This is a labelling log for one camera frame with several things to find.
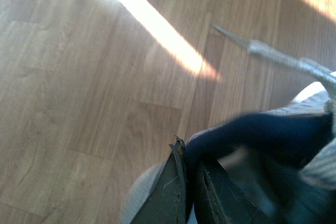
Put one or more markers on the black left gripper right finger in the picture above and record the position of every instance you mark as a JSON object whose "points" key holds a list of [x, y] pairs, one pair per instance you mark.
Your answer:
{"points": [[234, 189]]}

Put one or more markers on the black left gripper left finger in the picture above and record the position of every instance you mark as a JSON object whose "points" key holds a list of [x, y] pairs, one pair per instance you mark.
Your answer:
{"points": [[166, 202]]}

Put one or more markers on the grey sneaker arm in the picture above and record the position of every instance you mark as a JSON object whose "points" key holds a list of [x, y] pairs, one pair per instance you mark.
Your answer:
{"points": [[297, 144]]}

